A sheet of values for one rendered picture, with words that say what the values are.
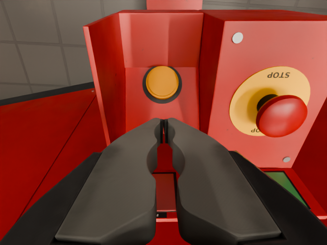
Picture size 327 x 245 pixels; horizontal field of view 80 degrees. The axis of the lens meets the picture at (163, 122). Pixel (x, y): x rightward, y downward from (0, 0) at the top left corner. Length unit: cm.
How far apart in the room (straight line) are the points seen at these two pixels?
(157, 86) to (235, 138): 10
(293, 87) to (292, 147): 7
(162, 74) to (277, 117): 13
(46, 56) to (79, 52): 16
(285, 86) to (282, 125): 4
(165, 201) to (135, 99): 12
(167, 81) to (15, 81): 106
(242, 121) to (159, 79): 10
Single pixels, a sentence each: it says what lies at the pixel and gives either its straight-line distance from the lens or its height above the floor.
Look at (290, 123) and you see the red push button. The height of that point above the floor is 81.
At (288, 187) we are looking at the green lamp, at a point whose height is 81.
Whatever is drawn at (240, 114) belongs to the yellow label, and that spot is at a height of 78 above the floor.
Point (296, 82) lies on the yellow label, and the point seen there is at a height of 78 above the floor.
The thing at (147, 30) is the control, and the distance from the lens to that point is 24.
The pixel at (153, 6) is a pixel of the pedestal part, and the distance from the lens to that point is 82.
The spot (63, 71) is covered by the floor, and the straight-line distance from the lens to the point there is 110.
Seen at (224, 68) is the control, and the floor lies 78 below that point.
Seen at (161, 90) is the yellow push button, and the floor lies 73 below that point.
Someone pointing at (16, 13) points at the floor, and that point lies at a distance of 112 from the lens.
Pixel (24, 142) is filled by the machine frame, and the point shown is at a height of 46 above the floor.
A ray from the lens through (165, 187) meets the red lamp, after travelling 21.
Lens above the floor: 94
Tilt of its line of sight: 57 degrees down
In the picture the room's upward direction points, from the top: 178 degrees clockwise
